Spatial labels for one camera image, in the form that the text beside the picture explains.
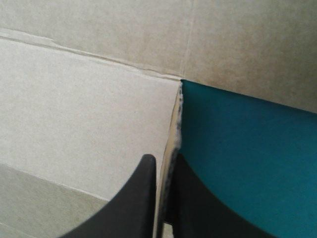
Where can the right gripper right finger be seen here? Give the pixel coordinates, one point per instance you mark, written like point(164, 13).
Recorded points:
point(198, 210)

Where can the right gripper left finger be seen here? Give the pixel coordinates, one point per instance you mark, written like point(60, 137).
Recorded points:
point(133, 205)

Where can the brown cardboard box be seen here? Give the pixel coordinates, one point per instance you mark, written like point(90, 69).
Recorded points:
point(86, 99)

